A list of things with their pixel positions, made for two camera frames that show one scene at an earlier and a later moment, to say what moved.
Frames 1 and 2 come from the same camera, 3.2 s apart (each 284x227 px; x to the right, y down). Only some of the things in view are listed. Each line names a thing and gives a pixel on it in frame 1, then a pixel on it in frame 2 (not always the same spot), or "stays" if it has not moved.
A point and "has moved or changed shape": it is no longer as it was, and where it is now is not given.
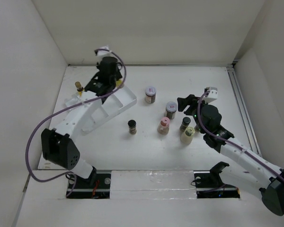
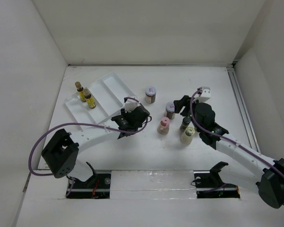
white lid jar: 150,94 stays
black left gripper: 119,76 to 124,113
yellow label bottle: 119,82 has moved or changed shape
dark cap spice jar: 185,123 stays
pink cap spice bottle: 163,127 stays
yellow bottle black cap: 79,88 stays
